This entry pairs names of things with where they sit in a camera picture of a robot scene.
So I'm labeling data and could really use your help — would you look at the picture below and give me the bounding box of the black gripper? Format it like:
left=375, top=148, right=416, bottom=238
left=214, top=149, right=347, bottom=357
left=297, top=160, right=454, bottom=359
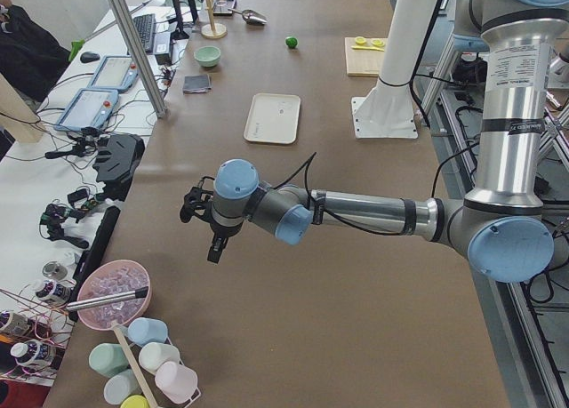
left=180, top=176, right=231, bottom=264

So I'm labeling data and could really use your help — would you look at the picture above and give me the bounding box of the green lime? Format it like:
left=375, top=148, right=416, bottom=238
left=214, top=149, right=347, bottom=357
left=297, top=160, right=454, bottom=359
left=285, top=36, right=298, bottom=49

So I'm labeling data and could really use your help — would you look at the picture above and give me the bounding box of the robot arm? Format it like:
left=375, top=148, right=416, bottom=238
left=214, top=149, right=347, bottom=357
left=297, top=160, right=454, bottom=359
left=180, top=0, right=568, bottom=283

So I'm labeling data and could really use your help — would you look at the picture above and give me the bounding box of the cream serving tray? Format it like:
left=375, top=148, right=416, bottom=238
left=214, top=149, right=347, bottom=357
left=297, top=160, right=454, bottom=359
left=244, top=93, right=301, bottom=145

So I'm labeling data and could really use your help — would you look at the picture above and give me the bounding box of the steel muddler black tip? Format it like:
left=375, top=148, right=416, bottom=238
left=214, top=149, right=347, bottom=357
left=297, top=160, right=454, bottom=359
left=66, top=286, right=149, bottom=312

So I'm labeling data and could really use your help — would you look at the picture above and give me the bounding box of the light blue cup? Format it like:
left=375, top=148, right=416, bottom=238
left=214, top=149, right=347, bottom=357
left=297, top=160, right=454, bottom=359
left=127, top=317, right=168, bottom=347

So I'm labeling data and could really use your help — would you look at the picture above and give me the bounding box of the pink bowl of ice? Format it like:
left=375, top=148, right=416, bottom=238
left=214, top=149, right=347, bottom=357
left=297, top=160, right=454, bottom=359
left=76, top=259, right=152, bottom=331

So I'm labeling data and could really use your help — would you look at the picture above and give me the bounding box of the black device housing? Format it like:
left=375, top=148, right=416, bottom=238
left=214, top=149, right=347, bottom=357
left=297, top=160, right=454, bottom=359
left=92, top=134, right=145, bottom=202

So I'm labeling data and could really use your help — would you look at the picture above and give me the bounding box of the pale green cup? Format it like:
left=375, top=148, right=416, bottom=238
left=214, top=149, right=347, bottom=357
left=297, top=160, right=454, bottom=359
left=139, top=342, right=181, bottom=375

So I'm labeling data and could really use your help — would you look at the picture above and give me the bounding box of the pink cup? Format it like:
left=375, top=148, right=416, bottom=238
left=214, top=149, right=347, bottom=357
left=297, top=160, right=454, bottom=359
left=155, top=361, right=201, bottom=404

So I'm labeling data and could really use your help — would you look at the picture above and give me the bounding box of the grey folded cloth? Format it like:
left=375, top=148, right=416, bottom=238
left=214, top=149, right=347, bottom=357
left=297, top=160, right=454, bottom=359
left=182, top=74, right=212, bottom=93

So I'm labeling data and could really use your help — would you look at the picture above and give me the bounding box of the mint green cup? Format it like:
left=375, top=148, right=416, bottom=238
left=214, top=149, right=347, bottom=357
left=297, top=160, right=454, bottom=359
left=88, top=343, right=129, bottom=378

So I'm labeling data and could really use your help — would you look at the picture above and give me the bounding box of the grey blue cup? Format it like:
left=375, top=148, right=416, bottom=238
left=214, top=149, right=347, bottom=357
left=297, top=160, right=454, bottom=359
left=103, top=369, right=141, bottom=405

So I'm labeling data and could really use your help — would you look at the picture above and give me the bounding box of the yellow cup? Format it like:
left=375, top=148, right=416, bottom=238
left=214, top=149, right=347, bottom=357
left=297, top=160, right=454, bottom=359
left=120, top=395, right=150, bottom=408

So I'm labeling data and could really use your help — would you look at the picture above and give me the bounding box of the green ceramic bowl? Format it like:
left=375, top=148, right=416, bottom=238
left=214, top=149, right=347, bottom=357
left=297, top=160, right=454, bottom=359
left=194, top=45, right=221, bottom=68

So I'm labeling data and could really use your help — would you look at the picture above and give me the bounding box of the teach pendant near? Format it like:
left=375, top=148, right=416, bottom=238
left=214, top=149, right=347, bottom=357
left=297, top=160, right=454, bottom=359
left=53, top=88, right=119, bottom=132

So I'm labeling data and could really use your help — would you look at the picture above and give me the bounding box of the teach pendant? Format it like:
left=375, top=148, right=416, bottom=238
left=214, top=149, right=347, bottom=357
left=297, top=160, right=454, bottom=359
left=53, top=88, right=119, bottom=132
left=88, top=55, right=138, bottom=93

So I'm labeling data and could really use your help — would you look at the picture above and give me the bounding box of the teach pendant far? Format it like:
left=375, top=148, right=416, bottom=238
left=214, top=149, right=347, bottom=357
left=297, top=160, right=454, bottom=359
left=88, top=55, right=138, bottom=93

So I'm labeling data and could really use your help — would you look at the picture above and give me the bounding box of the wooden cup stand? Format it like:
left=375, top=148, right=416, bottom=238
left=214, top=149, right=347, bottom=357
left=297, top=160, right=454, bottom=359
left=201, top=0, right=227, bottom=39

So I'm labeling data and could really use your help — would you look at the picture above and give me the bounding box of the computer mouse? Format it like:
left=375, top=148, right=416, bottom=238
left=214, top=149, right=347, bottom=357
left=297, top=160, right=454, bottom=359
left=79, top=52, right=100, bottom=64

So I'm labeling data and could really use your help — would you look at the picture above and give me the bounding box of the steel scoop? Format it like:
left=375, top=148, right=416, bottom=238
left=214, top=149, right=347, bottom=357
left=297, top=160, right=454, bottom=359
left=230, top=9, right=268, bottom=26

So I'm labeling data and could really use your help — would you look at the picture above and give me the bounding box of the wooden cutting board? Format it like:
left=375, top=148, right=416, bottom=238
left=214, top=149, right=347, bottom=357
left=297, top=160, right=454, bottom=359
left=344, top=36, right=387, bottom=77

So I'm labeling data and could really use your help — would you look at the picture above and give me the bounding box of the black keyboard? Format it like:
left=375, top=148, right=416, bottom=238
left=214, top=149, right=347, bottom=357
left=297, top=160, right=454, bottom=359
left=132, top=13, right=156, bottom=53

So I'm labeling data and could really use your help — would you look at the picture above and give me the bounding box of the yellow plastic knife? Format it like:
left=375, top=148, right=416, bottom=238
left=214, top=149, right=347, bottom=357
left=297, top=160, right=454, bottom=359
left=350, top=45, right=385, bottom=52

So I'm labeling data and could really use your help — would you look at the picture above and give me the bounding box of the seated person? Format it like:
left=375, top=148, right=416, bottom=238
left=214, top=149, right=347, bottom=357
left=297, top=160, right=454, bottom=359
left=1, top=0, right=70, bottom=102

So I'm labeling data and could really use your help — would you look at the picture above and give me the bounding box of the wooden rack handle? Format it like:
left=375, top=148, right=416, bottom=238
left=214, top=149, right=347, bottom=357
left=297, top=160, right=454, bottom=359
left=111, top=322, right=158, bottom=408

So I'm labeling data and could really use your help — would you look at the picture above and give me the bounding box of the aluminium frame post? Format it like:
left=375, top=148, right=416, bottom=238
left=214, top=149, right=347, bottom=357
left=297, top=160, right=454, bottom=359
left=108, top=0, right=167, bottom=118

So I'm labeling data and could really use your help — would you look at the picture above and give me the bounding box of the white wire cup rack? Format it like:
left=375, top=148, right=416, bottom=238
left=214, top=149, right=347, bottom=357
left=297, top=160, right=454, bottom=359
left=112, top=324, right=202, bottom=407

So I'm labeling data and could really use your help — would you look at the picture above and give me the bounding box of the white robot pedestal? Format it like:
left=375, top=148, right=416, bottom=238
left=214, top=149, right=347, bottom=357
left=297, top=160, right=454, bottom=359
left=352, top=0, right=442, bottom=139

